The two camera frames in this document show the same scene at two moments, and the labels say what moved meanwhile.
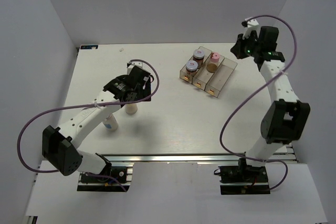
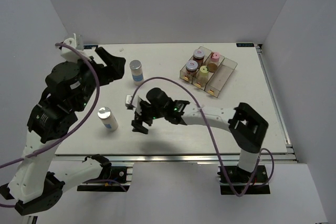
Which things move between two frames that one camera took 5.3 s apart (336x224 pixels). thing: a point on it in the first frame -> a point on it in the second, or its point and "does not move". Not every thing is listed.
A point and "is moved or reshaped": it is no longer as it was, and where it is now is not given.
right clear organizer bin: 219,77 does not move
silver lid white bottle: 110,123 does not move
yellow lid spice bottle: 131,108 is moved or reshaped
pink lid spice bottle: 212,66 does not move
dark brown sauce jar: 198,56 does not move
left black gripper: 146,90 -> 114,68
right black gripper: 237,48 -> 137,125
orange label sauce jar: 191,67 does not move
